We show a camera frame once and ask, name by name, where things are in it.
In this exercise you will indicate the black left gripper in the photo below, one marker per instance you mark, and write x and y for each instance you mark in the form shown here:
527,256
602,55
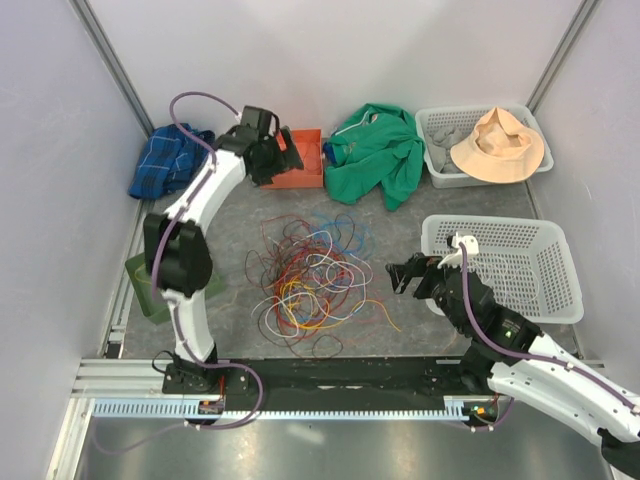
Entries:
288,161

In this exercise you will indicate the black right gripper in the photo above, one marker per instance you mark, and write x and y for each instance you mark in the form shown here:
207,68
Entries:
417,265

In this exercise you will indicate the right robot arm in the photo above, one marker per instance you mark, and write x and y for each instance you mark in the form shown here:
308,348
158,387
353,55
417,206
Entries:
513,356

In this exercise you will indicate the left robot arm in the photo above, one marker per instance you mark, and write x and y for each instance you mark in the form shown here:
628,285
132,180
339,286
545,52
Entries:
177,256

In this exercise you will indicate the orange plastic tray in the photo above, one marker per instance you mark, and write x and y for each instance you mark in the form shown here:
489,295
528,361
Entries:
308,143

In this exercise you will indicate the blue plaid cloth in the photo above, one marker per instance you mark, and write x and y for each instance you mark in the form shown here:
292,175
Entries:
168,162

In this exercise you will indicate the large white perforated basket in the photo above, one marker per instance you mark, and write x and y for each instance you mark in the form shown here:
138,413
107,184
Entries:
526,262

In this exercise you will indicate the green jacket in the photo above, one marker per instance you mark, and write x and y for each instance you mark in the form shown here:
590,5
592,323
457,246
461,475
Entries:
377,146

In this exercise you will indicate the grey cloth in basket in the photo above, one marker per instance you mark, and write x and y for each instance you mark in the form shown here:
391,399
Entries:
439,145

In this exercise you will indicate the small white perforated basket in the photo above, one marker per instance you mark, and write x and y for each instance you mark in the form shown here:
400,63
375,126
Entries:
429,120

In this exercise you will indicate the beige bucket hat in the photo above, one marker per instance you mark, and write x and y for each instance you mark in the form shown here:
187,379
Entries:
499,149

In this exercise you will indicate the green plastic tray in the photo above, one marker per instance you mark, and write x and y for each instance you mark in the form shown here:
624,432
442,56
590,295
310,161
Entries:
156,309

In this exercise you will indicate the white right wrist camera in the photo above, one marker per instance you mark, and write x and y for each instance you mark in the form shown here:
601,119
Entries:
463,247

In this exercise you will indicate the light blue cable duct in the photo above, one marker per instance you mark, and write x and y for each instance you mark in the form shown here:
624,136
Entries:
450,409

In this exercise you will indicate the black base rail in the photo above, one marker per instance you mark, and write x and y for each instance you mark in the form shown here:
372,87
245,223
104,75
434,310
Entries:
336,382

